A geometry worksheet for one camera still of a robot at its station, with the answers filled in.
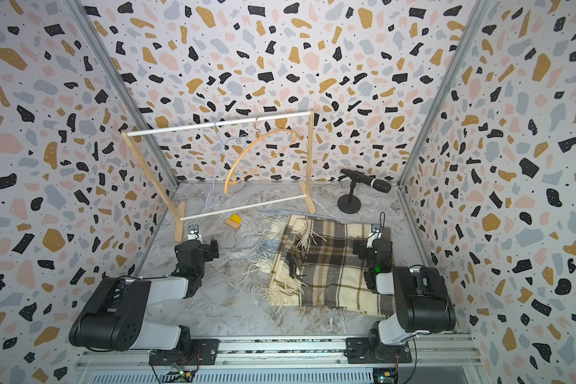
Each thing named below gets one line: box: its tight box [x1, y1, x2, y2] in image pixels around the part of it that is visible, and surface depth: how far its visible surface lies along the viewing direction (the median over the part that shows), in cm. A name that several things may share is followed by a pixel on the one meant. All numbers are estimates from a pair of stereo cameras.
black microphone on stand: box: [337, 168, 392, 214], surface depth 103 cm
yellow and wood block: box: [224, 213, 243, 230], surface depth 108 cm
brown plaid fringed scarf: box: [245, 214, 396, 317], surface depth 91 cm
